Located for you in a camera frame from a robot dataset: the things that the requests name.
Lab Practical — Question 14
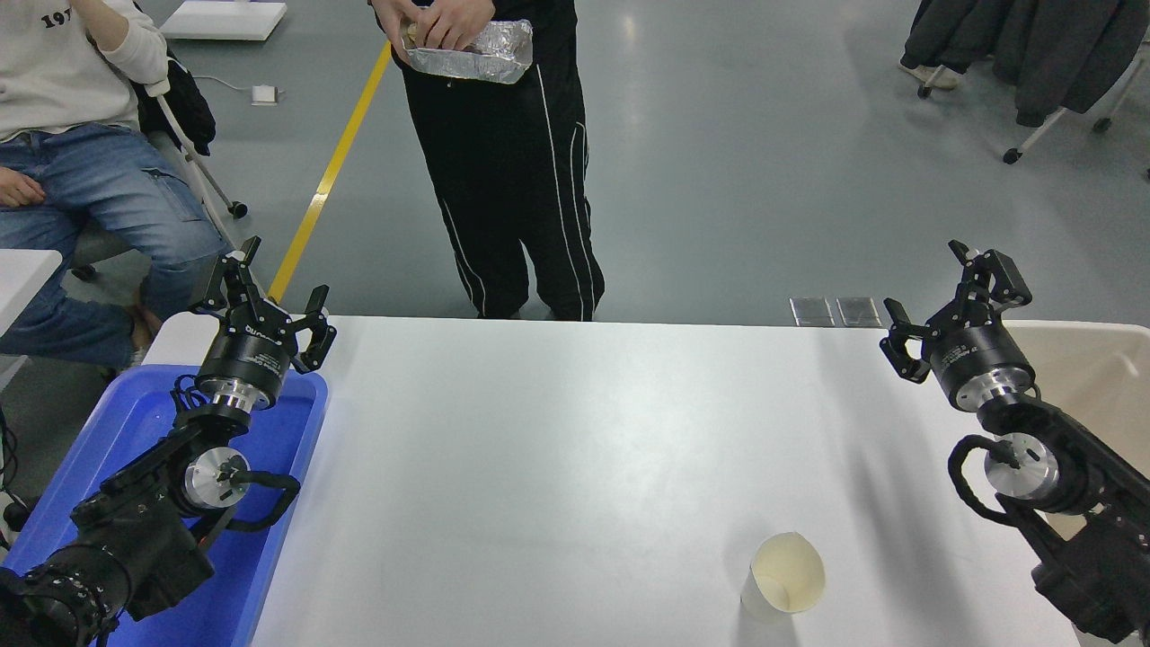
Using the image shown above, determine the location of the person's left hand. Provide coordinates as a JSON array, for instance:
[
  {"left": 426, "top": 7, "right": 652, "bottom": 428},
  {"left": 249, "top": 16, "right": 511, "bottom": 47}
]
[{"left": 417, "top": 0, "right": 496, "bottom": 53}]

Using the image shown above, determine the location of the dark grey coat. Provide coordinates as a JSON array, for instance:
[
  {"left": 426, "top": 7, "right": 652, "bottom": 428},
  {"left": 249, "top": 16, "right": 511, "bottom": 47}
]
[
  {"left": 901, "top": 0, "right": 1022, "bottom": 75},
  {"left": 992, "top": 0, "right": 1150, "bottom": 129}
]

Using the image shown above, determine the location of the yellow floor tape strip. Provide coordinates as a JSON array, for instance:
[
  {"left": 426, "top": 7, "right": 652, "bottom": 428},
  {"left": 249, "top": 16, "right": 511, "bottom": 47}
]
[{"left": 267, "top": 40, "right": 394, "bottom": 306}]

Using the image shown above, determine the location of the flat white board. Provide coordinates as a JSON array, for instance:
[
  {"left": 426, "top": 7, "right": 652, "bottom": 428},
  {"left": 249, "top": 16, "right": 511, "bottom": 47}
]
[{"left": 160, "top": 0, "right": 288, "bottom": 43}]

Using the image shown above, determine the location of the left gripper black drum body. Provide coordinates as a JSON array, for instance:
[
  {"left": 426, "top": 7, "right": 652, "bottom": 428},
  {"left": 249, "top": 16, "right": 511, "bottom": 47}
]
[{"left": 198, "top": 314, "right": 298, "bottom": 398}]

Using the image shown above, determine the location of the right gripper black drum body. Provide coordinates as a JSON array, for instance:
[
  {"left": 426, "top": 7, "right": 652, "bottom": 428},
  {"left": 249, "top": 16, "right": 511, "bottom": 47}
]
[{"left": 924, "top": 321, "right": 1033, "bottom": 404}]

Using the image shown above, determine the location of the large pale bin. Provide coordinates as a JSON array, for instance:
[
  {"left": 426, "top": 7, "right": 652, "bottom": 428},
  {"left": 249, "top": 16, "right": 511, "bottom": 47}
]
[{"left": 999, "top": 320, "right": 1150, "bottom": 544}]

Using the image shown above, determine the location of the white side table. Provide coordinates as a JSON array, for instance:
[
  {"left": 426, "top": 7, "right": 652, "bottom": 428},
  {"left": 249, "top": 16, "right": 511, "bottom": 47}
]
[{"left": 0, "top": 248, "right": 65, "bottom": 393}]

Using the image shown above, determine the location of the silver foil tray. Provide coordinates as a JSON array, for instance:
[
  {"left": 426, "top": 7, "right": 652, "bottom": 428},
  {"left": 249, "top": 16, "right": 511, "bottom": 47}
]
[{"left": 400, "top": 19, "right": 535, "bottom": 86}]

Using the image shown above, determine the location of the white power adapter with cable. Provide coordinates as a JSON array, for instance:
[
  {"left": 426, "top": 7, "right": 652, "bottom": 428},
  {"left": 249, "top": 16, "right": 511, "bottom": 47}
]
[{"left": 192, "top": 74, "right": 281, "bottom": 107}]

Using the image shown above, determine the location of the black jacket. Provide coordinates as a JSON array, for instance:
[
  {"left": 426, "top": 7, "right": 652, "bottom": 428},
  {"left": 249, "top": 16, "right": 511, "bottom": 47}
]
[{"left": 133, "top": 49, "right": 217, "bottom": 159}]

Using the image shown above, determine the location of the white paper cup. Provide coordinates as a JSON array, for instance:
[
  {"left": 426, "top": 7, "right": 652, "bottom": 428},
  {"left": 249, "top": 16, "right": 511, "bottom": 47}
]
[{"left": 740, "top": 531, "right": 827, "bottom": 625}]

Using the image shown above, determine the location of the person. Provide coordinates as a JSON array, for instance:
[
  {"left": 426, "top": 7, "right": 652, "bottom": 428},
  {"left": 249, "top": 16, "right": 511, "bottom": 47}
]
[
  {"left": 368, "top": 0, "right": 606, "bottom": 323},
  {"left": 0, "top": 0, "right": 236, "bottom": 370},
  {"left": 898, "top": 58, "right": 961, "bottom": 92}
]

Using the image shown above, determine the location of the blue plastic tray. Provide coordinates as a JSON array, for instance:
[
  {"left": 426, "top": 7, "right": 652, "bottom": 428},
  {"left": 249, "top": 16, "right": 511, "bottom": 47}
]
[{"left": 0, "top": 363, "right": 330, "bottom": 647}]

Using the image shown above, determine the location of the black cable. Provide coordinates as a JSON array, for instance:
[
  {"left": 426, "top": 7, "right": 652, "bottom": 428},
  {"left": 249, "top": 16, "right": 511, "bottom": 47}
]
[{"left": 0, "top": 404, "right": 38, "bottom": 551}]

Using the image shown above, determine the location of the person's right hand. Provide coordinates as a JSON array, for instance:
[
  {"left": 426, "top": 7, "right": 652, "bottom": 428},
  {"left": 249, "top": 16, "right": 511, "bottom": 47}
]
[
  {"left": 369, "top": 0, "right": 424, "bottom": 47},
  {"left": 0, "top": 169, "right": 47, "bottom": 210}
]

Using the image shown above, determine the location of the white-framed wheeled chair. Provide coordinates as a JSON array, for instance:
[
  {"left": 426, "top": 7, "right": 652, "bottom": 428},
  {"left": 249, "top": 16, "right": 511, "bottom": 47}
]
[{"left": 70, "top": 76, "right": 250, "bottom": 280}]

